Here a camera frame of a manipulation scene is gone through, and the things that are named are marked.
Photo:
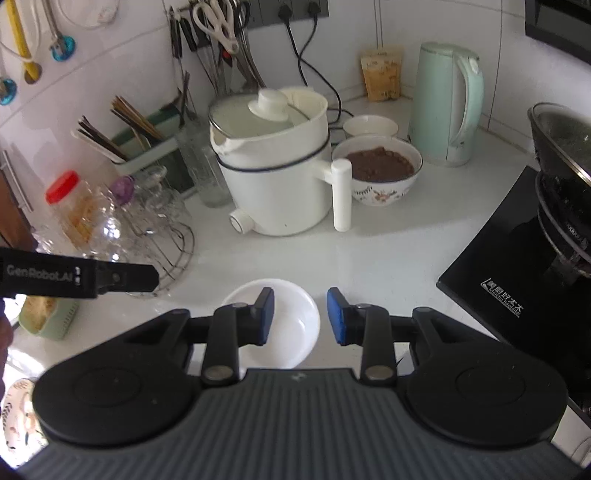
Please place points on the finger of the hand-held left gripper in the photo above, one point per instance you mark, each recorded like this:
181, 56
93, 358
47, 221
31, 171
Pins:
134, 277

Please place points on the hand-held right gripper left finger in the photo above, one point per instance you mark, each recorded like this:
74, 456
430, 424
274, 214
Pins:
266, 318

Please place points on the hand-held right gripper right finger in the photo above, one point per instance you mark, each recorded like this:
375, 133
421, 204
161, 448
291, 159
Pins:
336, 318

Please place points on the floral plate with dark rim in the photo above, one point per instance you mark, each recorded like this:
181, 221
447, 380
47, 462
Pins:
18, 415

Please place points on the person's left hand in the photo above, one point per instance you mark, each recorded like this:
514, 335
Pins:
3, 332

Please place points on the dried noodles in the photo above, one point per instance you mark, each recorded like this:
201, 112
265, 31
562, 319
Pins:
39, 307

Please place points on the green plastic basket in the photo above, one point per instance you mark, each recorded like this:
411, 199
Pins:
55, 323

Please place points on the brown wooden cutting board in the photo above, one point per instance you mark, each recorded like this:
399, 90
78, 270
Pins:
11, 217

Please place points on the red-lid plastic jar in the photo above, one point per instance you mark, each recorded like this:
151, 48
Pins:
69, 203

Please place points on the tall clear glass tumbler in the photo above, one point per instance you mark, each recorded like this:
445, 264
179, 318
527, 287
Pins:
203, 170

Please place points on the green chopstick holder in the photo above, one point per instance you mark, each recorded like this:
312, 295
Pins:
147, 150

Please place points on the white electric cooking pot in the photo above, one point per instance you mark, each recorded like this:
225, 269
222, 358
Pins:
272, 184

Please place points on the floral bowl with brown food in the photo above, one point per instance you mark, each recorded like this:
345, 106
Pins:
378, 166

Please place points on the black induction cooktop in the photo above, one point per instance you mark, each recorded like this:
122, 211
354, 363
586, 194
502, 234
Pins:
503, 249

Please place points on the small white bowl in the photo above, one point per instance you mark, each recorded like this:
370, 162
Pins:
369, 125

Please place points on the row of hanging kitchen utensils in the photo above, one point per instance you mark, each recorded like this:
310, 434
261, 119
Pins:
217, 60

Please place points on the mint green electric kettle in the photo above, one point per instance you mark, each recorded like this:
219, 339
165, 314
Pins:
438, 106

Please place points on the brown snack packet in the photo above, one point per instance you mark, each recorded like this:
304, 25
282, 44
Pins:
382, 74

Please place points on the black range hood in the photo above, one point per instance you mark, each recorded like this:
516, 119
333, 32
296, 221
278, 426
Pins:
563, 21

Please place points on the blue wall hook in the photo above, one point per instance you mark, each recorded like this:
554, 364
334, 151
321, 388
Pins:
63, 50
7, 92

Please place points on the yellow wall hook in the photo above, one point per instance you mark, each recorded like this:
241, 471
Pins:
32, 74

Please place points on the grey wall power strip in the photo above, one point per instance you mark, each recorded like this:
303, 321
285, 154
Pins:
300, 9

